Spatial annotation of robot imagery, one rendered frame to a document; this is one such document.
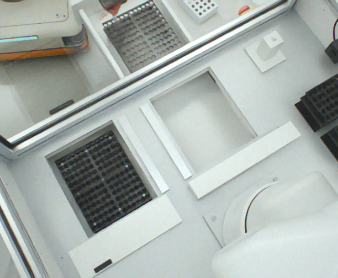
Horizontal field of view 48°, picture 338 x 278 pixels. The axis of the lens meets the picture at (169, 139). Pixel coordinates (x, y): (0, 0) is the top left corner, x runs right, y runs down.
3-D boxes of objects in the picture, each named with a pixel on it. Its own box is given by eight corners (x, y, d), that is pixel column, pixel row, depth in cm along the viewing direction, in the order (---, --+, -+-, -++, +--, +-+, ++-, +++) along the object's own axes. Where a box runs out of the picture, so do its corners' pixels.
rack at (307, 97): (293, 105, 106) (305, 92, 98) (326, 85, 108) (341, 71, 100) (314, 132, 104) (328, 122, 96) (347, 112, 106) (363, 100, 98)
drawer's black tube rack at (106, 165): (59, 166, 110) (54, 161, 104) (114, 136, 113) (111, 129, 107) (96, 234, 105) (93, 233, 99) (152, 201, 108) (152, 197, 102)
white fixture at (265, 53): (243, 49, 111) (252, 30, 101) (267, 36, 112) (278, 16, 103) (261, 73, 109) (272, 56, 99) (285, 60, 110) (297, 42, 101)
